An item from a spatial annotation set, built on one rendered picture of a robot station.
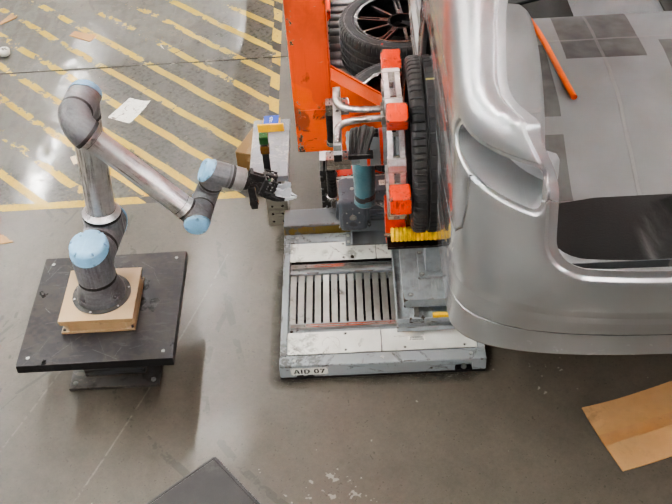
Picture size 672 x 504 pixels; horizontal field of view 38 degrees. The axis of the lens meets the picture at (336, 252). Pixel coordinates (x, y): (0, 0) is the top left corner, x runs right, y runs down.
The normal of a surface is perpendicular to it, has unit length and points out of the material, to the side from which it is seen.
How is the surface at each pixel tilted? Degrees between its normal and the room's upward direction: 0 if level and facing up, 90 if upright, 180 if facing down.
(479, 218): 89
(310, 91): 90
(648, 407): 1
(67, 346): 0
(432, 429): 0
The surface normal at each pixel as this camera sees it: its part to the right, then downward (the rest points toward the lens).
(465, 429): -0.06, -0.73
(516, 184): 0.16, -0.64
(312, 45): 0.01, 0.68
